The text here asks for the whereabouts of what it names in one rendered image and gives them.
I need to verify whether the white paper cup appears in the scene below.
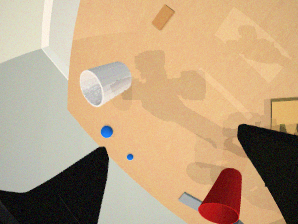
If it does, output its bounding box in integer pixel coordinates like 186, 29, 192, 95
80, 61, 132, 107

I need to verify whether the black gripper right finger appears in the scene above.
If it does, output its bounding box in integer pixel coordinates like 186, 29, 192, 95
237, 124, 298, 224

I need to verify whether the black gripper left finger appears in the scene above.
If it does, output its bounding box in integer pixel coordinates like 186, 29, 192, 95
0, 145, 109, 224

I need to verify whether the blue ball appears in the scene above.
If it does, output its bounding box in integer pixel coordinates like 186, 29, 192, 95
101, 125, 113, 137

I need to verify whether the grey flat bar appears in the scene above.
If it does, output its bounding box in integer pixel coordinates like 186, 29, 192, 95
178, 193, 202, 212

